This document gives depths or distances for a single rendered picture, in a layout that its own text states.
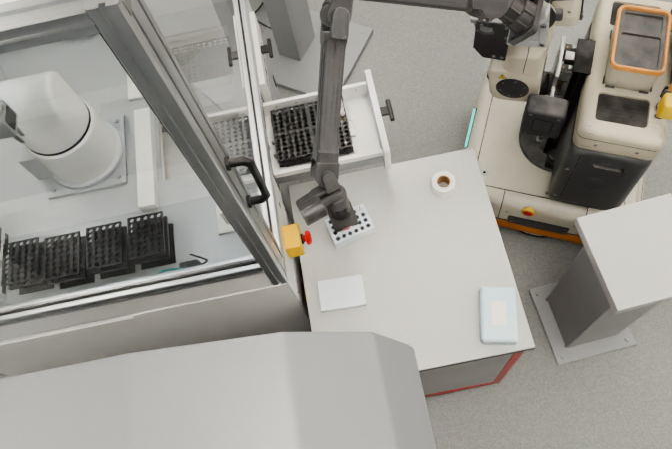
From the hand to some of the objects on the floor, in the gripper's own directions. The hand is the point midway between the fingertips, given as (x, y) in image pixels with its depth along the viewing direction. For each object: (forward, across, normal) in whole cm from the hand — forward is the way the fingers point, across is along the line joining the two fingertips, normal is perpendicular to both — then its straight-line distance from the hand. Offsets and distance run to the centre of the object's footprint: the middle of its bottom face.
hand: (344, 223), depth 179 cm
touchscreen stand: (+86, +127, -18) cm, 155 cm away
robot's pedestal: (+88, -36, -73) cm, 120 cm away
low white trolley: (+87, -13, -10) cm, 88 cm away
